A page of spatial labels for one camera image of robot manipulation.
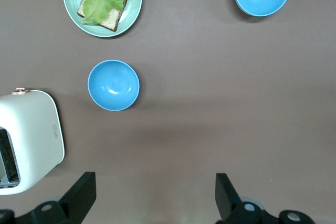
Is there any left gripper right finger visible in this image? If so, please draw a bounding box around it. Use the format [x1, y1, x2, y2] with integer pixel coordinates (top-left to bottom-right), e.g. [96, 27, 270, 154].
[215, 173, 320, 224]

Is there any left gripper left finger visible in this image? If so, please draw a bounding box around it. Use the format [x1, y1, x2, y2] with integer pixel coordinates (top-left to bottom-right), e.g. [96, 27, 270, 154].
[0, 172, 97, 224]

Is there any cream white toaster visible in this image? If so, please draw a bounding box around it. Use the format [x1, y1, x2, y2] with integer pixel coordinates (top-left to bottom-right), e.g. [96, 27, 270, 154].
[0, 87, 65, 196]

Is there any brown table cloth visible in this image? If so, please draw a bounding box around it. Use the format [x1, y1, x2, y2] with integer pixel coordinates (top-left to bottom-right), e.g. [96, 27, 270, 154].
[0, 0, 336, 224]

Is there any bread slice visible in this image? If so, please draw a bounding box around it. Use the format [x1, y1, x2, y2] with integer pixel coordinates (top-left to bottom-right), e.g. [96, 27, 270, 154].
[76, 0, 130, 32]

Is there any green plate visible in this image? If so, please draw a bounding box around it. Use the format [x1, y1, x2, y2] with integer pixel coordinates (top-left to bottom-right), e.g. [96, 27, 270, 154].
[62, 0, 143, 38]

